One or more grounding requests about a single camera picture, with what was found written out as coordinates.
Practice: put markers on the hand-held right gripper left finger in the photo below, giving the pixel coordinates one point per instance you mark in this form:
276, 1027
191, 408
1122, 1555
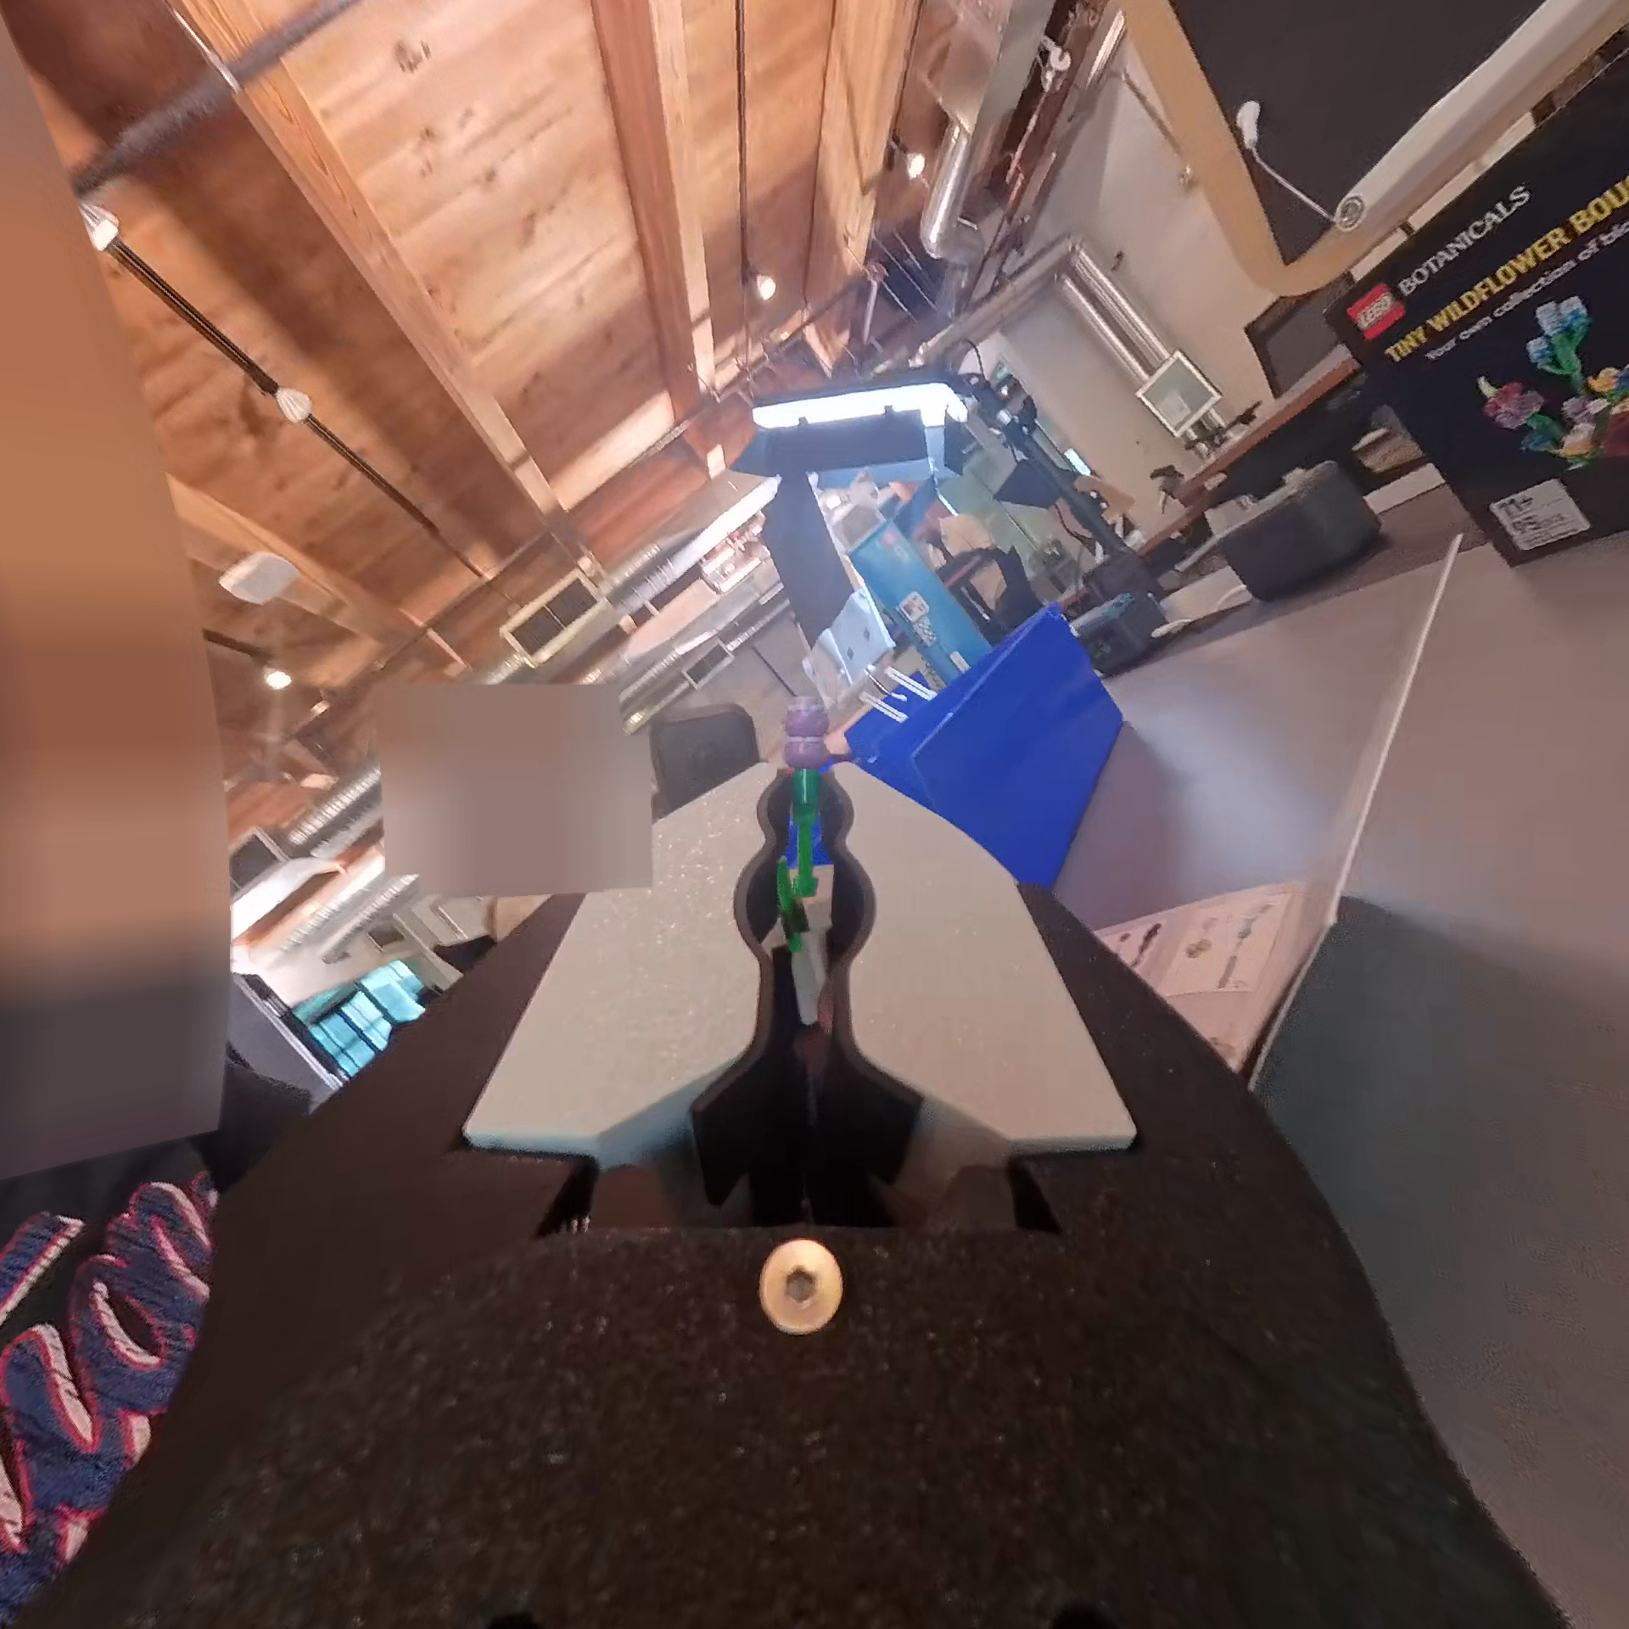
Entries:
625, 1018

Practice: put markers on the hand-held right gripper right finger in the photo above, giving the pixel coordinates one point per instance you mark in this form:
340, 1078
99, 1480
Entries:
981, 1007

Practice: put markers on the green stem brick piece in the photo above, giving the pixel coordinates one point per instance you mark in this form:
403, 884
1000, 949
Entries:
805, 854

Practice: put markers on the black desk lamp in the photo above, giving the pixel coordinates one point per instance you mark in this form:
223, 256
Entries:
854, 421

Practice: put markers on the grey desk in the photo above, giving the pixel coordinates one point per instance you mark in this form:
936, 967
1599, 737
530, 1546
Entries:
1477, 1069

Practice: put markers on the wooden background desk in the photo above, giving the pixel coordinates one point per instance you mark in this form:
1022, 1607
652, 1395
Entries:
1248, 433

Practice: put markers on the ceiling air vent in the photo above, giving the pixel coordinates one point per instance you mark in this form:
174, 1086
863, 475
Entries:
556, 611

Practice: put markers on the blue storage bin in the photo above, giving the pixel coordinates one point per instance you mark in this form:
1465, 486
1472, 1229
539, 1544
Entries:
993, 752

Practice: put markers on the blue printed carton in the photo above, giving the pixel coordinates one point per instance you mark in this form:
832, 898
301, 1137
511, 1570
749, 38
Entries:
905, 574

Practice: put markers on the instruction booklet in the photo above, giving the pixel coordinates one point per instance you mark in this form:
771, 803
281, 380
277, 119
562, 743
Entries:
1375, 764

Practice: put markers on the white ceiling device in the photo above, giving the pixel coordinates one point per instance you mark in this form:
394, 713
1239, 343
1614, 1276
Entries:
255, 579

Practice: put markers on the black device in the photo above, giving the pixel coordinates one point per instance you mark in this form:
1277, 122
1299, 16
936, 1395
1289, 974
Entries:
1299, 535

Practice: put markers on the black product box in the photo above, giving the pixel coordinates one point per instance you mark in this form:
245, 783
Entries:
1502, 331

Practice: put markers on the silver ceiling air duct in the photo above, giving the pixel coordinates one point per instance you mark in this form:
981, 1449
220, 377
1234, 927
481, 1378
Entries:
956, 153

